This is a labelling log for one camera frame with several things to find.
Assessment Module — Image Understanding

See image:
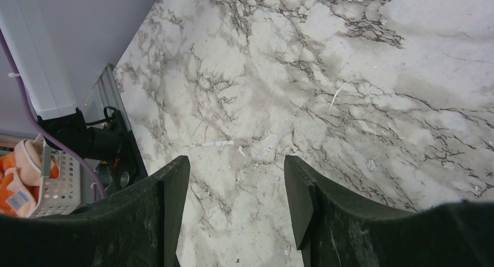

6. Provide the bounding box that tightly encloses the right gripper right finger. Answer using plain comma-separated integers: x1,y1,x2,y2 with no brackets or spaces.
284,156,493,266

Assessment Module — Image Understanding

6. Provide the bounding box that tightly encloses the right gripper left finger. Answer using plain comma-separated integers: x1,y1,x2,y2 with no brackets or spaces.
1,156,190,266

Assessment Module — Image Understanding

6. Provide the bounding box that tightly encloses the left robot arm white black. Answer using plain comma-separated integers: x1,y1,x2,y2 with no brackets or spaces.
1,0,125,161

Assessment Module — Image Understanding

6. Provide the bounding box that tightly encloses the white perforated bin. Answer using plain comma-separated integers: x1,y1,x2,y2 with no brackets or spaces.
30,135,81,219

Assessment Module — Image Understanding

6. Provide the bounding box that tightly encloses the orange white cloth item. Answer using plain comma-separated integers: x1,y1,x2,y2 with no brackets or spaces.
1,139,43,218

